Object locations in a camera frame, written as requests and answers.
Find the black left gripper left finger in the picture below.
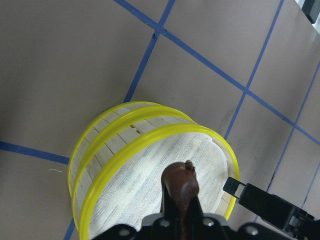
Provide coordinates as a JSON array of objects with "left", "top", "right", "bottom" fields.
[{"left": 161, "top": 186, "right": 179, "bottom": 220}]

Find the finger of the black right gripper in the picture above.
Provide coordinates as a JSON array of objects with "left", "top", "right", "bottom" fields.
[{"left": 223, "top": 177, "right": 315, "bottom": 238}]

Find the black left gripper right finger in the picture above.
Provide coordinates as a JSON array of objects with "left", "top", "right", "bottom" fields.
[{"left": 188, "top": 196, "right": 204, "bottom": 220}]

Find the brown bun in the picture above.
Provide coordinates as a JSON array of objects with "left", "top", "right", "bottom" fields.
[{"left": 161, "top": 160, "right": 200, "bottom": 240}]

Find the yellow steamer basket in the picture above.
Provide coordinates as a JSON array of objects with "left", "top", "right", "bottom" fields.
[
  {"left": 67, "top": 100, "right": 193, "bottom": 206},
  {"left": 74, "top": 123, "right": 240, "bottom": 240}
]

